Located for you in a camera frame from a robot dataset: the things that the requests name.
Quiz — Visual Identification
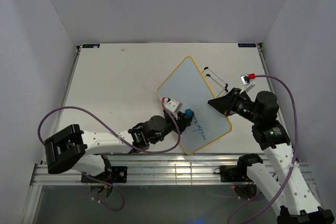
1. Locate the black left corner label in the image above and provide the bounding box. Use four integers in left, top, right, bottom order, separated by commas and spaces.
82, 44, 100, 49

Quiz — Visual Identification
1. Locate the yellow framed whiteboard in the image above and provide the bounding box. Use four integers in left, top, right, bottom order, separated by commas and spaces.
157, 56, 232, 155

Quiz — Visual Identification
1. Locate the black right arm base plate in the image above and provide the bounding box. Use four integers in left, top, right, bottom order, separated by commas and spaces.
214, 165, 252, 183

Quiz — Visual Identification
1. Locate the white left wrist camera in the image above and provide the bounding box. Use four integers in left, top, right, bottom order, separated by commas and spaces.
162, 97, 182, 114

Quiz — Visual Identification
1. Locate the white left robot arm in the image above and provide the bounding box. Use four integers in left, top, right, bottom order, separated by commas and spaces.
44, 110, 194, 182

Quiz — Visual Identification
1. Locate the black wire easel stand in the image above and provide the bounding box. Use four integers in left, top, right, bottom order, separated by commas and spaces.
202, 67, 229, 98

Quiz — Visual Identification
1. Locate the aluminium table frame rail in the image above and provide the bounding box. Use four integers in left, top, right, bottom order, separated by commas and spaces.
30, 153, 314, 187

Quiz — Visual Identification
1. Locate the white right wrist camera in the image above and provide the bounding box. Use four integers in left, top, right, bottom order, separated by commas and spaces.
240, 73, 256, 94

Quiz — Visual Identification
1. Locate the black corner label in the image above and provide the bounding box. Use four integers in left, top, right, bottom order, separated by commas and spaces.
82, 44, 100, 49
238, 43, 256, 48

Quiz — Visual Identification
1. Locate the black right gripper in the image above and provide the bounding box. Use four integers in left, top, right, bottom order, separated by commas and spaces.
207, 88, 261, 124

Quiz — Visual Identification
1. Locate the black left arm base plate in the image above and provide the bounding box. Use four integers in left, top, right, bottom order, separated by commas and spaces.
80, 166, 128, 184

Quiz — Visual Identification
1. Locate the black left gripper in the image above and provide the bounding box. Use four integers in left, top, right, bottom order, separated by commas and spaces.
150, 111, 192, 145

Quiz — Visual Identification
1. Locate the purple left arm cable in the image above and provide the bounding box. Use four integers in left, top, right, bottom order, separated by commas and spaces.
37, 100, 182, 212

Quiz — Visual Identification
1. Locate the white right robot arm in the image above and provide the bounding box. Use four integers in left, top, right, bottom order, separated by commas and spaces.
208, 88, 335, 223

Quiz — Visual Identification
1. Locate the blue whiteboard eraser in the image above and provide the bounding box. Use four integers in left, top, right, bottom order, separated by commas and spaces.
184, 109, 194, 118

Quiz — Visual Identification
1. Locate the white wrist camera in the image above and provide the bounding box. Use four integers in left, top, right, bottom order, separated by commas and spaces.
240, 73, 256, 94
162, 97, 182, 114

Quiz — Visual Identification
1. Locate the black right corner label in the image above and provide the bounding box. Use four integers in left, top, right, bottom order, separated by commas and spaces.
238, 43, 256, 48

